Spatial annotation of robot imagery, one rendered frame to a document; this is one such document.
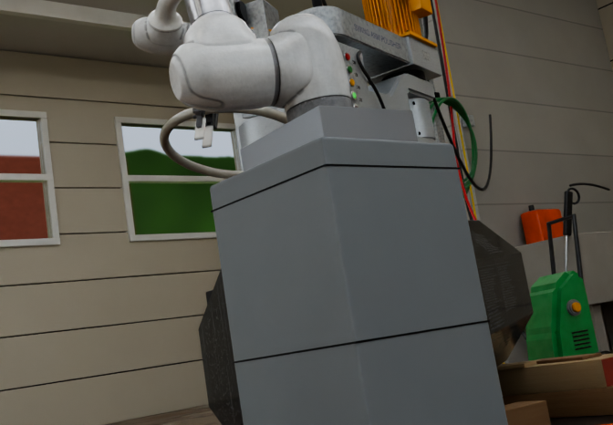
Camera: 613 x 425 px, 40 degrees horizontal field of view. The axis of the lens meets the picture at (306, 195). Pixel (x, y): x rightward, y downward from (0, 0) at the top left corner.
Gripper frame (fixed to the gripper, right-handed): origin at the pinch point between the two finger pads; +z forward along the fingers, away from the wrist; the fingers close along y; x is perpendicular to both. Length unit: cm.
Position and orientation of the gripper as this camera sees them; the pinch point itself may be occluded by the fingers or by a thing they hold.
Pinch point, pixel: (203, 133)
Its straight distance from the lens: 251.4
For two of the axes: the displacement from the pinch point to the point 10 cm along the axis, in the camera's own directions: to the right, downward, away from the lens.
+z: -0.2, 9.0, -4.4
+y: 3.5, 4.2, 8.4
